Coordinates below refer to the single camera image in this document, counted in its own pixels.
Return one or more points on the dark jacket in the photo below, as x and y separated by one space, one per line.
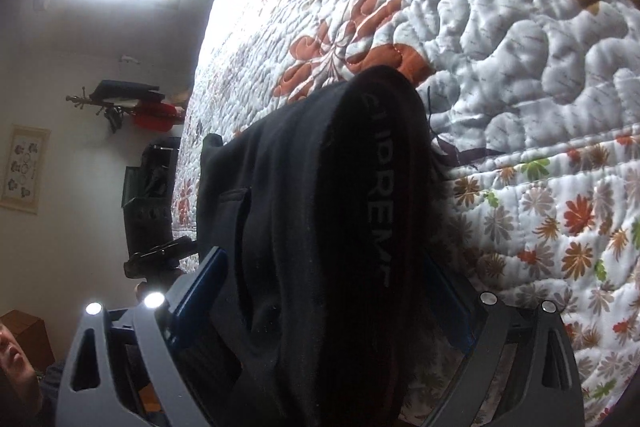
122 89

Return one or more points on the black bag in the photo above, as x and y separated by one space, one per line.
150 197

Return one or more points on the person's face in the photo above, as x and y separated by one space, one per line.
12 357

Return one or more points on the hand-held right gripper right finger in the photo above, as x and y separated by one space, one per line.
450 307

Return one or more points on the red bag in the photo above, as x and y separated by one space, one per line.
157 117

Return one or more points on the black pants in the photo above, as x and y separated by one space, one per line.
325 207

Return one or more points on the brown wooden cabinet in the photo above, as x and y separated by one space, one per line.
30 337

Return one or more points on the framed wall picture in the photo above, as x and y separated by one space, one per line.
25 167

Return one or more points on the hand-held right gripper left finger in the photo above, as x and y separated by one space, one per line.
197 287

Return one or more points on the wooden coat rack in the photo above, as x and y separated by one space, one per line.
80 99

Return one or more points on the floral quilted bedspread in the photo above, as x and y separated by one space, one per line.
525 57

